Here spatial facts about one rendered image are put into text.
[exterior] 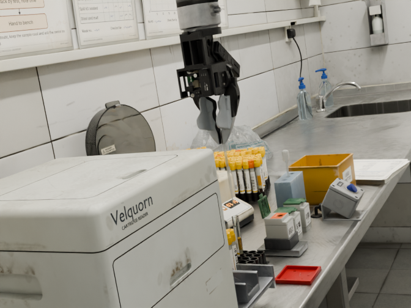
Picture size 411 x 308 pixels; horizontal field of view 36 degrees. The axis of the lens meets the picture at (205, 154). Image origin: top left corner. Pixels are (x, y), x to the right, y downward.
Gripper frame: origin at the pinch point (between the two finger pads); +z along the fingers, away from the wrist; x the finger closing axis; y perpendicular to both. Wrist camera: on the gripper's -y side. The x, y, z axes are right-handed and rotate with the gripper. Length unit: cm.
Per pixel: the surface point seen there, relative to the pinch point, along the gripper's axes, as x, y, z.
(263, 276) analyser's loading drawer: 10.2, 13.0, 22.0
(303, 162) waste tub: -3, -51, 17
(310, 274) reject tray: 14.7, 2.6, 25.9
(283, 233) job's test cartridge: 6.8, -6.6, 21.4
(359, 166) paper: 6, -73, 25
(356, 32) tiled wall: -34, -249, -8
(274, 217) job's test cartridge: 4.9, -7.6, 18.4
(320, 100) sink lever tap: -43, -197, 21
